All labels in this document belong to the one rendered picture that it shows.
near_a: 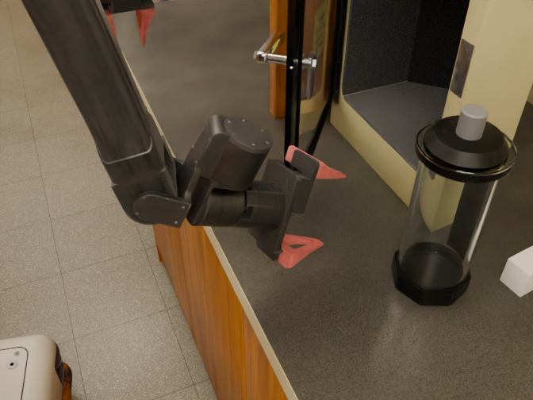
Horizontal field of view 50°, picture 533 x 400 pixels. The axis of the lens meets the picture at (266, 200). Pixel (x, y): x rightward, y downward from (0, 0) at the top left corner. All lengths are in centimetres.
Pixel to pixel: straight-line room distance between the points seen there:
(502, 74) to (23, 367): 129
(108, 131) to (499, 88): 49
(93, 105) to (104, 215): 182
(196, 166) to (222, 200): 5
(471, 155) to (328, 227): 30
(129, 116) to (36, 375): 112
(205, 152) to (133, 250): 162
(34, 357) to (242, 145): 114
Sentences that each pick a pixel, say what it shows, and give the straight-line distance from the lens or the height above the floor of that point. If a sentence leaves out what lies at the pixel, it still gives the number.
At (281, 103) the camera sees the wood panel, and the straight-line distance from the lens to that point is 108.
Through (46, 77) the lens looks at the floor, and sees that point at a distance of 341.
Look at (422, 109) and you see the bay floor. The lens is 101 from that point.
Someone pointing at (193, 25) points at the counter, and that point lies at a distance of 148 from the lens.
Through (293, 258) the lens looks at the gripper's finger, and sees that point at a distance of 70.
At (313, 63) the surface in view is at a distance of 72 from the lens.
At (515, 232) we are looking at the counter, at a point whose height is 94.
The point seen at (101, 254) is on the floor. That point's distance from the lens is 220.
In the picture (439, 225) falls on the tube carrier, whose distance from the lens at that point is 69.
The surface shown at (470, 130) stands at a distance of 65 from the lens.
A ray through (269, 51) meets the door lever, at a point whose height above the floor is 121.
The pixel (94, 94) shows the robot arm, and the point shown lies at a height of 127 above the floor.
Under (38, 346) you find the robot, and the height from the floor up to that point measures 28.
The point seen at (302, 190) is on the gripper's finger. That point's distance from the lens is 66.
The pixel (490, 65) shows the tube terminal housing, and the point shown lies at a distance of 75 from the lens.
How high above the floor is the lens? 153
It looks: 41 degrees down
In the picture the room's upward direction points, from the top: straight up
